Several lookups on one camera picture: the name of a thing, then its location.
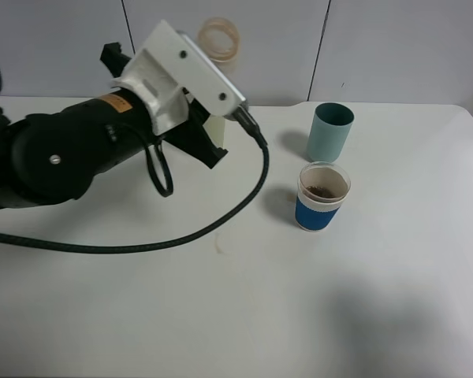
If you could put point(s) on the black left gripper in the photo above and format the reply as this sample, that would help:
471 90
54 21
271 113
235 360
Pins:
115 125

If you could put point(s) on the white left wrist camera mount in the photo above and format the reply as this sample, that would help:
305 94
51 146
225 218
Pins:
169 63

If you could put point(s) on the glass cup with blue sleeve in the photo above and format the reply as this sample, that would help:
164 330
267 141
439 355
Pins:
322 188

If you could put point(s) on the translucent plastic drink bottle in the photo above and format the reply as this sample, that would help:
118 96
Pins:
219 39

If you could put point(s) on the teal plastic cup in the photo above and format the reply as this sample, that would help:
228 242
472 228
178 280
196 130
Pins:
329 130

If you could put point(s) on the pale green plastic cup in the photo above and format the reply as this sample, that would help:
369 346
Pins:
215 129

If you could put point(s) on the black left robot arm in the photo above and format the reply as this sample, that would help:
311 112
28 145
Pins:
42 163

